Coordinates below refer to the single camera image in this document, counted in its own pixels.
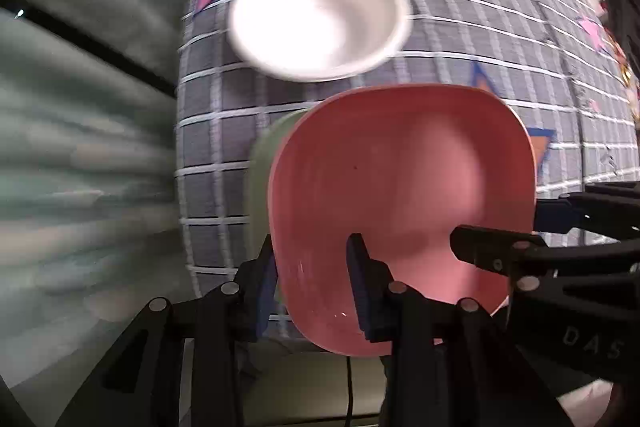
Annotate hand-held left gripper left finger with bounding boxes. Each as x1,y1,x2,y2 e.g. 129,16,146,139
57,234,280,427

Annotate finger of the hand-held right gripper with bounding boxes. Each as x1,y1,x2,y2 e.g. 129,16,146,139
449,225,640,281
533,181,640,239

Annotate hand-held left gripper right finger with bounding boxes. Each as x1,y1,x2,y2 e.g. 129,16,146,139
346,233,573,427

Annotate pink plastic bowl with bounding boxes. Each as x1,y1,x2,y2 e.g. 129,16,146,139
268,84,539,359

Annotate green square plate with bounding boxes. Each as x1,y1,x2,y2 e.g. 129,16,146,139
244,109,313,325

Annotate grey checked tablecloth with stars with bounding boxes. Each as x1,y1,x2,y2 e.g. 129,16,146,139
172,0,640,343

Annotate white round bowl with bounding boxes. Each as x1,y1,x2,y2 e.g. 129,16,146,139
229,0,414,82

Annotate black cable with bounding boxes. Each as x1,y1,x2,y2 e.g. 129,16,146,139
344,356,355,427

